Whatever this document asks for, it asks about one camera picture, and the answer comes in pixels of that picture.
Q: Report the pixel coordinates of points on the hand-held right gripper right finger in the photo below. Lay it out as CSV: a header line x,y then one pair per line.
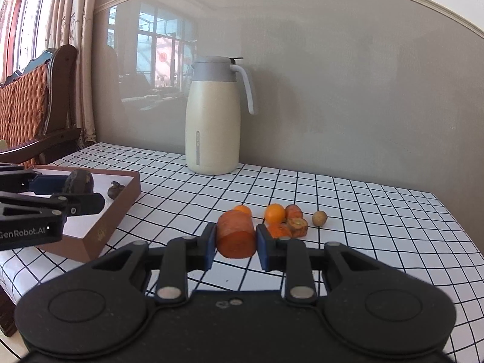
x,y
264,247

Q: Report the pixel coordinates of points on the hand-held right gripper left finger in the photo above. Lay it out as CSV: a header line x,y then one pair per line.
x,y
207,247

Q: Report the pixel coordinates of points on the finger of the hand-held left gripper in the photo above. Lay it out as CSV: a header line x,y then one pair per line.
x,y
91,204
45,184

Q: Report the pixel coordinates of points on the dark brown avocado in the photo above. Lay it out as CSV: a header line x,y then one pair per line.
x,y
78,182

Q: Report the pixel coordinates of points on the brown cardboard box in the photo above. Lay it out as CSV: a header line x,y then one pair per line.
x,y
96,230

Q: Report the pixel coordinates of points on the large orange carrot chunk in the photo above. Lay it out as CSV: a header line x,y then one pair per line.
x,y
236,234

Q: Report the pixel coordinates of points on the carrot piece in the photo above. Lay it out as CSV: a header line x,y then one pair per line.
x,y
298,227
279,230

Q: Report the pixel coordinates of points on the tan walnut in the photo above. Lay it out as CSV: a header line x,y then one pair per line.
x,y
319,218

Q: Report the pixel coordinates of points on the small dark dried fruit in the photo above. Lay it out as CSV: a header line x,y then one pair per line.
x,y
115,190

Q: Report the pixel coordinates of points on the small orange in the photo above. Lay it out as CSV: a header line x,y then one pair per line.
x,y
274,214
242,209

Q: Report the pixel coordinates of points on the reddish fruit piece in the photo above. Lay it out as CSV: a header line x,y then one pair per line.
x,y
294,211

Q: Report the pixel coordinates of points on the wooden sofa with orange cushion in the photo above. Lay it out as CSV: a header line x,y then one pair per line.
x,y
26,102

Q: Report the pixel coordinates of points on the white checked tablecloth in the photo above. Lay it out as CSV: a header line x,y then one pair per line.
x,y
359,211

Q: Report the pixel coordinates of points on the cream thermos jug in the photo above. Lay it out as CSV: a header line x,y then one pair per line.
x,y
211,121

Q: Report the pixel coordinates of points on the beige curtain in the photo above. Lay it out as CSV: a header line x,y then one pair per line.
x,y
75,26

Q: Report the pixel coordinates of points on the red-framed window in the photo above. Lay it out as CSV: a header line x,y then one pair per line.
x,y
22,22

